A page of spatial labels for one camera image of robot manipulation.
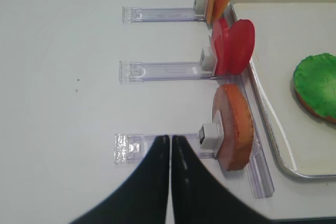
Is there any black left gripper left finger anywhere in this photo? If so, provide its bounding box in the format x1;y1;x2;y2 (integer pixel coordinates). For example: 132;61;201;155
72;135;170;223

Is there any red tomato slice outer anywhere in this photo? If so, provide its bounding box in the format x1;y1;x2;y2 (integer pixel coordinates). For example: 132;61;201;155
212;18;229;76

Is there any clear pusher track tomato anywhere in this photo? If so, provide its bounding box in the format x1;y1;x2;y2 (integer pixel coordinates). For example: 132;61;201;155
119;47;217;84

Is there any bun slice left rack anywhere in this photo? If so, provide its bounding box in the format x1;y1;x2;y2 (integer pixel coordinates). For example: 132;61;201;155
212;84;254;171

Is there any clear front rail left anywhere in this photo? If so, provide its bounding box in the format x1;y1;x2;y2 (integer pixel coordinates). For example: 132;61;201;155
224;2;275;199

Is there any white metal tray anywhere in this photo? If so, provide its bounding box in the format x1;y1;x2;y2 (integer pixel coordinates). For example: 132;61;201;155
232;0;335;179

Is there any green lettuce leaf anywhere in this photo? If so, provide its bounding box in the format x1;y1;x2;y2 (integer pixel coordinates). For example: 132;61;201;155
293;53;335;118

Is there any clear pusher track cheese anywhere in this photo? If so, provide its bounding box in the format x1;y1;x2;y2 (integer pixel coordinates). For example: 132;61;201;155
122;0;208;24

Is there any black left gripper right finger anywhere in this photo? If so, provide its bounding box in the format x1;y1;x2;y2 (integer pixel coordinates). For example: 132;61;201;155
171;135;272;224

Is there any clear pusher track bun left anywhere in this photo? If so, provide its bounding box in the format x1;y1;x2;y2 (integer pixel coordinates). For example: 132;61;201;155
113;111;224;166

